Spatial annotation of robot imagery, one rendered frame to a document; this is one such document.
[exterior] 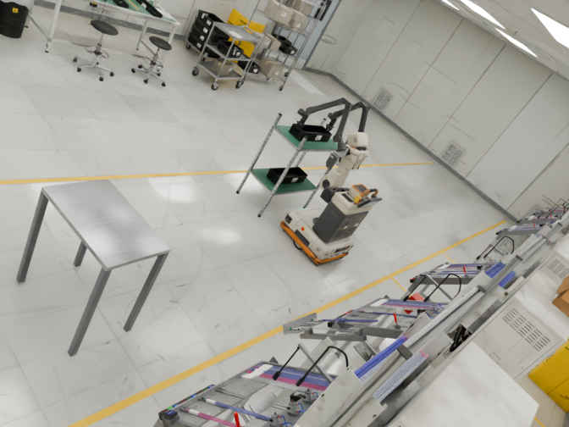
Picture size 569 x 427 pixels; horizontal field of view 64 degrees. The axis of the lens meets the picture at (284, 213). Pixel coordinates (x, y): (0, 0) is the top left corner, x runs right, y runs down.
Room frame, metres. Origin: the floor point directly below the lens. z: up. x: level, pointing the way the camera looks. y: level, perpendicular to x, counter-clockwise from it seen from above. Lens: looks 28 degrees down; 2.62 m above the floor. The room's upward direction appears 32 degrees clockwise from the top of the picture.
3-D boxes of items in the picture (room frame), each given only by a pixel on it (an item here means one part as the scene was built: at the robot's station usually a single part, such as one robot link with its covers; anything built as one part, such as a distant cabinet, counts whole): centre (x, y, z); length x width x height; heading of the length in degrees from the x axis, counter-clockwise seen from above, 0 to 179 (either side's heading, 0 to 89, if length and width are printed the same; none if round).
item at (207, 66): (7.70, 2.24, 0.50); 0.90 x 0.54 x 1.00; 166
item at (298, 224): (4.63, -0.45, 0.16); 0.67 x 0.64 x 0.25; 62
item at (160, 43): (6.26, 2.76, 0.28); 0.54 x 0.52 x 0.57; 85
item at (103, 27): (5.43, 3.12, 0.31); 0.52 x 0.49 x 0.62; 152
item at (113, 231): (2.16, 0.89, 0.40); 0.70 x 0.45 x 0.80; 67
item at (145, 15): (6.09, 3.54, 0.40); 1.80 x 0.75 x 0.81; 152
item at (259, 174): (5.01, 0.21, 0.55); 0.91 x 0.46 x 1.10; 152
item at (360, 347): (3.45, -1.35, 0.39); 0.24 x 0.24 x 0.78; 62
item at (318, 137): (5.00, 0.23, 1.01); 0.57 x 0.17 x 0.11; 151
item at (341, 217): (4.59, -0.53, 0.59); 0.55 x 0.34 x 0.83; 152
